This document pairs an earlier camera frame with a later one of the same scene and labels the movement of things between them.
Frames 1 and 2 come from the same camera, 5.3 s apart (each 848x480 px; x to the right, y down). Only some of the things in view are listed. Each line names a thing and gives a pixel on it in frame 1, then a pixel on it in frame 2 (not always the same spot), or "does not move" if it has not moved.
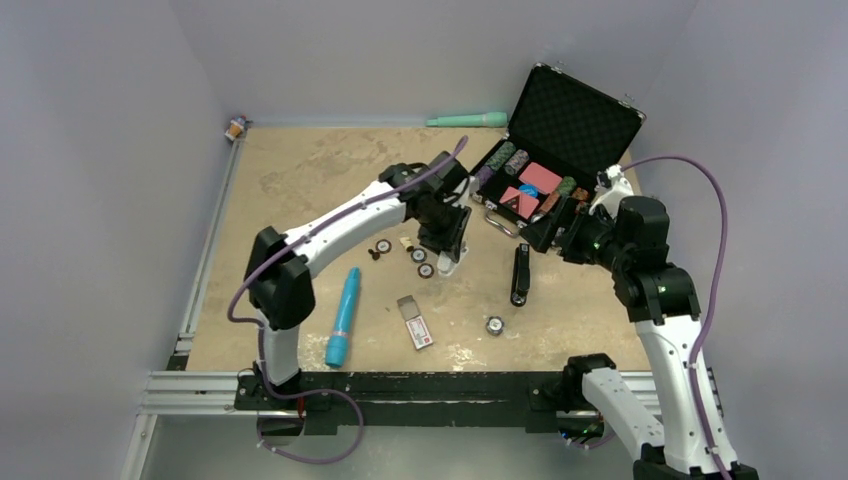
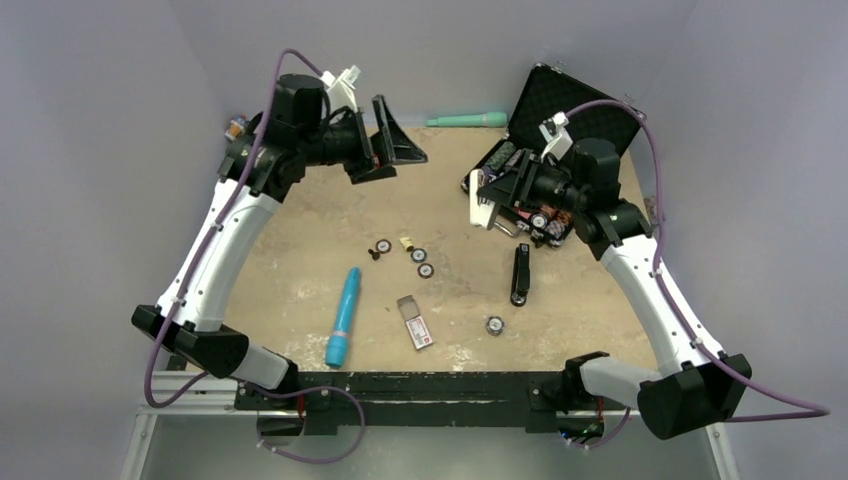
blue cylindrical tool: x=336 y=352 does not move
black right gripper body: x=583 y=238 -> x=552 y=188
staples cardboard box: x=415 y=322 does not move
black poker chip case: x=562 y=135 does not move
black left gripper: x=449 y=242 -> x=363 y=169
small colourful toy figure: x=238 y=127 does not move
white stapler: x=446 y=266 -> x=480 y=215
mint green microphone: x=488 y=119 does not move
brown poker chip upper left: x=383 y=246 does not move
